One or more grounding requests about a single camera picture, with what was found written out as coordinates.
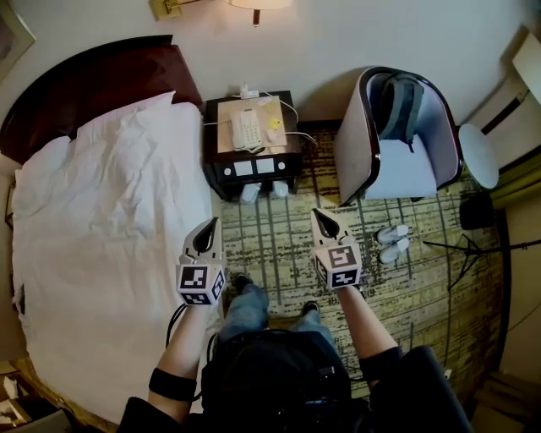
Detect white bed duvet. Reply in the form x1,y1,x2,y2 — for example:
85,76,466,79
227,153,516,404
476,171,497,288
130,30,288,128
11,101,215,426

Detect brass wall lamp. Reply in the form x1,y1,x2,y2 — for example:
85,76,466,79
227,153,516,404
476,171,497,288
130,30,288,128
147,0,293,27

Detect black chest pack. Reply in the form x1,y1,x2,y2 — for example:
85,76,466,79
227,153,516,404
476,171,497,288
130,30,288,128
201,329,354,433

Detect white packing paper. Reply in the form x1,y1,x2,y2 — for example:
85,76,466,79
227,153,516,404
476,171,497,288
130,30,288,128
0,374,26,424

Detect open cardboard box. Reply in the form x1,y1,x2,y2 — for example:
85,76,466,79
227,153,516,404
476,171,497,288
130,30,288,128
0,359,67,433

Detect white charging cable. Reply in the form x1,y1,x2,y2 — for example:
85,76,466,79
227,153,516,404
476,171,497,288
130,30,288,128
283,130,319,148
257,90,300,123

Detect black forearm band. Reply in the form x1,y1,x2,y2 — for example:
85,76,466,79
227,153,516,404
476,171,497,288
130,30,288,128
358,345,405,384
147,366,199,402

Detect person's right forearm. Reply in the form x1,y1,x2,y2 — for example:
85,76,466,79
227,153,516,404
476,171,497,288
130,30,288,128
336,286,402,369

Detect window curtain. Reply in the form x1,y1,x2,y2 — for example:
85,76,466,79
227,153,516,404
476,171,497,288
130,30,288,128
489,152,541,211

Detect person's left forearm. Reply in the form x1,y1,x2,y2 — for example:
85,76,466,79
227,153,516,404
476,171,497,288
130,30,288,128
146,303,210,418

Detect framed wall picture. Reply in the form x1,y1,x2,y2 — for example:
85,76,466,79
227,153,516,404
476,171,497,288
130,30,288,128
0,0,38,84

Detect grey backpack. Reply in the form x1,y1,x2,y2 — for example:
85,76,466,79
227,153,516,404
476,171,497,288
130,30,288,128
377,71,426,154

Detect dark wooden headboard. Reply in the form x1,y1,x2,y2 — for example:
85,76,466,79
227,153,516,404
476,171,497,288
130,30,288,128
0,34,204,166

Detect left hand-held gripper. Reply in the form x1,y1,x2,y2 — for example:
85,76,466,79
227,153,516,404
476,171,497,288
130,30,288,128
174,216,228,308

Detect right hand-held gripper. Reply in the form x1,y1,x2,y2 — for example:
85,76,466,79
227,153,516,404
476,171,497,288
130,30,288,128
310,207,363,293

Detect black waste bin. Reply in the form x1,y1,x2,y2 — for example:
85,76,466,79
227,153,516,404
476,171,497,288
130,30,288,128
458,192,496,233

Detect dark wooden nightstand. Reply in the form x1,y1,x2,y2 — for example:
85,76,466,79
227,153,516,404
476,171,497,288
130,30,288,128
201,89,304,203

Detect person's black top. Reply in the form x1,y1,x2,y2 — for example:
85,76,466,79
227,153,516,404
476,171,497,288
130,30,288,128
116,344,473,433

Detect black tripod light stand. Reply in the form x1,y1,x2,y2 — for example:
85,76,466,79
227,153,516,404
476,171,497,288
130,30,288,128
422,233,541,293

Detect armchair with blue seat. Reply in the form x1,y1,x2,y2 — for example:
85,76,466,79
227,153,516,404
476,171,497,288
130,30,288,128
335,65,465,208

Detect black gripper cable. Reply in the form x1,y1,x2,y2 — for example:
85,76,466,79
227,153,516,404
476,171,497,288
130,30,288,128
165,302,189,350

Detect white pillow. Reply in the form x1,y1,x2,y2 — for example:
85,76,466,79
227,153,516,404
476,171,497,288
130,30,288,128
74,90,200,145
12,134,73,212

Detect round white side table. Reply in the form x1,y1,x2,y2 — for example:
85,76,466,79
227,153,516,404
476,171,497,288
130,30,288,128
457,122,500,190

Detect floor lamp with white shade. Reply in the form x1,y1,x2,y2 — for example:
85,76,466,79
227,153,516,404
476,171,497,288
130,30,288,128
480,30,541,133

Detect white corded telephone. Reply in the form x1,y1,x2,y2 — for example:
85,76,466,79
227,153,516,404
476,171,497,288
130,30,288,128
228,107,265,154

